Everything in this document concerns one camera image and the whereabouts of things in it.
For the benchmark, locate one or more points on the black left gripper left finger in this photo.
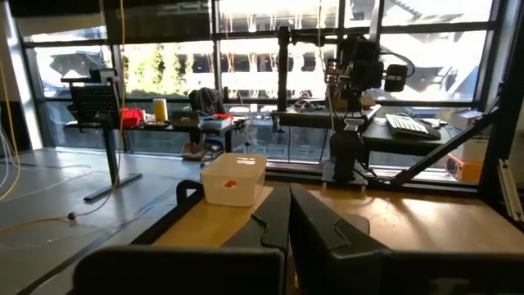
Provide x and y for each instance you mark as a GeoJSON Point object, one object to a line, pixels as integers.
{"type": "Point", "coordinates": [270, 229]}

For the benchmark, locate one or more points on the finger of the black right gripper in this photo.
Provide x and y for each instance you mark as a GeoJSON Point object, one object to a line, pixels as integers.
{"type": "Point", "coordinates": [359, 100]}
{"type": "Point", "coordinates": [351, 100]}

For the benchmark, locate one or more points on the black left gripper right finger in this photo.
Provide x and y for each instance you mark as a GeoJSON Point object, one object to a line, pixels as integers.
{"type": "Point", "coordinates": [315, 237]}

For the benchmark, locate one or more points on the red wedge block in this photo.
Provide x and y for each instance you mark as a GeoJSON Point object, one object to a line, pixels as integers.
{"type": "Point", "coordinates": [230, 184]}

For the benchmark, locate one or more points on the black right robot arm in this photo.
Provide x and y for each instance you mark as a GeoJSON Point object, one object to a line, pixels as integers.
{"type": "Point", "coordinates": [346, 155]}

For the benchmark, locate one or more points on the white plastic bin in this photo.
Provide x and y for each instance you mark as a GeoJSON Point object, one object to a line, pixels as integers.
{"type": "Point", "coordinates": [245, 192]}

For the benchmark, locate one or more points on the black desk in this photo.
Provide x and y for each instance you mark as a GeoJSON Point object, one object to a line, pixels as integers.
{"type": "Point", "coordinates": [380, 141]}
{"type": "Point", "coordinates": [176, 129]}

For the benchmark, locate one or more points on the white computer keyboard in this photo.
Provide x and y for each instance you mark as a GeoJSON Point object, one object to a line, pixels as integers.
{"type": "Point", "coordinates": [409, 125]}

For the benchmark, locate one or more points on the black monitor pole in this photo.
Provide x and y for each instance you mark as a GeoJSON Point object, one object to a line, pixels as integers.
{"type": "Point", "coordinates": [283, 73]}

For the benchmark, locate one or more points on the white red box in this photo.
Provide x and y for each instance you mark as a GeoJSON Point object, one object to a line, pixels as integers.
{"type": "Point", "coordinates": [215, 123]}

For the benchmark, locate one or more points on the orange box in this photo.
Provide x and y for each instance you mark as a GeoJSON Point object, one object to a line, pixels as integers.
{"type": "Point", "coordinates": [466, 170]}

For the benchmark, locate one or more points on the dark green box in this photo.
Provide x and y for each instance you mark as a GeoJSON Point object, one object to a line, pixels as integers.
{"type": "Point", "coordinates": [185, 119]}

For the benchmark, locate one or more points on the dark grey jacket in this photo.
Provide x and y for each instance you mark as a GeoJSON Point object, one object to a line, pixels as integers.
{"type": "Point", "coordinates": [206, 100]}

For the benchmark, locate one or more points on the yellow cylinder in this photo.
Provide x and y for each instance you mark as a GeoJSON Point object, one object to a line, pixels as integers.
{"type": "Point", "coordinates": [160, 110]}

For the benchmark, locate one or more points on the black perforated stand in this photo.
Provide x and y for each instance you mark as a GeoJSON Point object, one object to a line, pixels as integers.
{"type": "Point", "coordinates": [94, 102]}

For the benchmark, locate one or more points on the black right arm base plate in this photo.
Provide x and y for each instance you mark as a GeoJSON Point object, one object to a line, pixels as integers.
{"type": "Point", "coordinates": [360, 181]}

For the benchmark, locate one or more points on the black frame strut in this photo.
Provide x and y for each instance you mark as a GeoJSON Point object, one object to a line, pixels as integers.
{"type": "Point", "coordinates": [442, 149]}

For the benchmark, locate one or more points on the black aluminium table frame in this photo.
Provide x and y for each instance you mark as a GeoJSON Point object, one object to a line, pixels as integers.
{"type": "Point", "coordinates": [172, 217]}

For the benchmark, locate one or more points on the black frame post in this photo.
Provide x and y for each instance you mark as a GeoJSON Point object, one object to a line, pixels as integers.
{"type": "Point", "coordinates": [503, 123]}

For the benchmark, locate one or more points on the silver aluminium rail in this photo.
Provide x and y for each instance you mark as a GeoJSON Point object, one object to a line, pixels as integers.
{"type": "Point", "coordinates": [509, 192]}

